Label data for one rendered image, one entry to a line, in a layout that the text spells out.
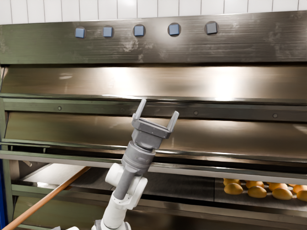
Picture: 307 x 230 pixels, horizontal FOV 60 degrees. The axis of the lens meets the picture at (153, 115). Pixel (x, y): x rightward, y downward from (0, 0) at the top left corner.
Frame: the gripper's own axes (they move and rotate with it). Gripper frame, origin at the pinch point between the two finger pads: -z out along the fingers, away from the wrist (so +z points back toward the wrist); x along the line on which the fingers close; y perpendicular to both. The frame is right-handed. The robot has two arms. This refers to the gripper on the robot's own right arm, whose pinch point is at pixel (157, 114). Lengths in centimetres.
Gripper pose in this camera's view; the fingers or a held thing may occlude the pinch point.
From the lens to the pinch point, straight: 79.0
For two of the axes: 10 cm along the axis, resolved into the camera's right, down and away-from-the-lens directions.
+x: -9.0, -3.4, -2.8
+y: -1.9, -2.8, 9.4
